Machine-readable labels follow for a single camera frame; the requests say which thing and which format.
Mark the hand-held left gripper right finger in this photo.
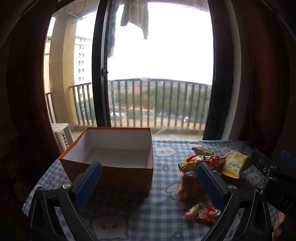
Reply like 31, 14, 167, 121
196, 163, 272, 241

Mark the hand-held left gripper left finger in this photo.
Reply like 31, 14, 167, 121
28, 161, 103, 241

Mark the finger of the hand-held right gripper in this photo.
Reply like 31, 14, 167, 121
251, 149, 279, 183
280, 151, 296, 168

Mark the orange cardboard box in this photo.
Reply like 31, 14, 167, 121
59, 127, 154, 194

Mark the clear orange snack pack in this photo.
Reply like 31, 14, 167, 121
176, 171, 208, 202

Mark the red cartoon face snack packet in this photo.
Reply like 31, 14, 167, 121
186, 155, 226, 172

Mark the small red and yellow packet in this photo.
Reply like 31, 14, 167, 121
184, 203, 221, 225

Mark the pale yellow chip bag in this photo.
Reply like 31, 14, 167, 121
220, 150, 250, 179

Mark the small yellow snack packet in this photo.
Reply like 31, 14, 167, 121
178, 161, 200, 171

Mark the green snack packet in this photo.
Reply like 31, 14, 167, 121
191, 146, 215, 157

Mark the person's right hand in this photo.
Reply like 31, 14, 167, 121
273, 212, 287, 235

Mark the white outdoor air conditioner unit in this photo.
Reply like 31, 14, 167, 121
51, 123, 75, 151

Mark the blue checkered tablecloth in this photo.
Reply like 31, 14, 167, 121
22, 139, 296, 241

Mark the dark red curtain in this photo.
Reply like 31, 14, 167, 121
208, 0, 296, 149
0, 0, 64, 167

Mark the grey balcony railing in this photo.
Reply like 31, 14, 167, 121
45, 78, 212, 131

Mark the beige apartment building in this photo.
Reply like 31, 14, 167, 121
74, 36, 93, 121

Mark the grey hanging cloth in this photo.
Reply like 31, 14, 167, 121
106, 0, 119, 59

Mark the metal clothes drying rack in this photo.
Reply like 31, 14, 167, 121
64, 9, 98, 25

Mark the pale hanging garment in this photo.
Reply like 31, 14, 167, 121
120, 0, 150, 40

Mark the black window frame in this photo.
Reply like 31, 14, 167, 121
91, 0, 235, 141

